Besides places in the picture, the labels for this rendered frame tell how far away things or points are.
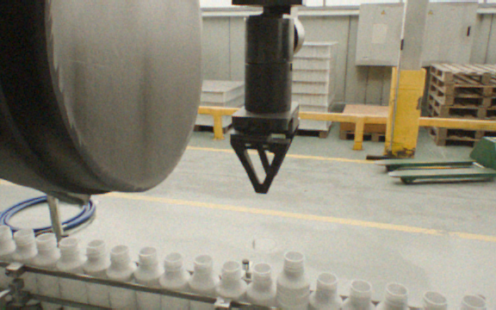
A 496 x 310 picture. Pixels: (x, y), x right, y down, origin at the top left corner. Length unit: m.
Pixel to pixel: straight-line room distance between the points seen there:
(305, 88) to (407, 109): 1.59
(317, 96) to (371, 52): 1.67
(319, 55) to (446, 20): 2.32
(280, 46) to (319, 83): 5.53
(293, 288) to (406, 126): 4.57
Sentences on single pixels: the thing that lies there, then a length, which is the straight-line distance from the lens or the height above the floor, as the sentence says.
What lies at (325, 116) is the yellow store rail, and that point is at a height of 0.43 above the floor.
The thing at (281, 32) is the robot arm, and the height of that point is 1.58.
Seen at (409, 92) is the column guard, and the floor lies 0.85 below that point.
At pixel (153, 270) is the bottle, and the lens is 0.85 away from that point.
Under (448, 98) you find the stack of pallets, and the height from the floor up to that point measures 0.66.
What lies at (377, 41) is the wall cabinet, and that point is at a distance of 7.31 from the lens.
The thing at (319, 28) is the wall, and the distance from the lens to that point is 7.67.
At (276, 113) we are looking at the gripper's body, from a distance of 0.47.
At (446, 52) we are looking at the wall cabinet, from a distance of 7.43.
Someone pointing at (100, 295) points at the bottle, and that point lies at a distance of 0.93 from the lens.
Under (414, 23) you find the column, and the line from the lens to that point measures 5.25.
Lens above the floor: 1.59
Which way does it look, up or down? 18 degrees down
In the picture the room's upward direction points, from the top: straight up
